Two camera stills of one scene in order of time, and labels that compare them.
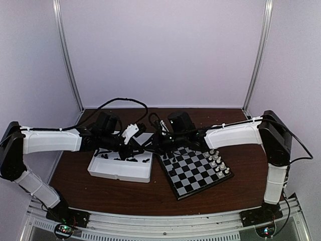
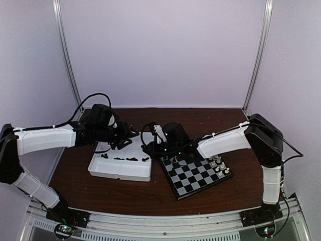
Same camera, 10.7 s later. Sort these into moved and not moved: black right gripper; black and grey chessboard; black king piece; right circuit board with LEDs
Moved: black right gripper
Not moved: black king piece; right circuit board with LEDs; black and grey chessboard
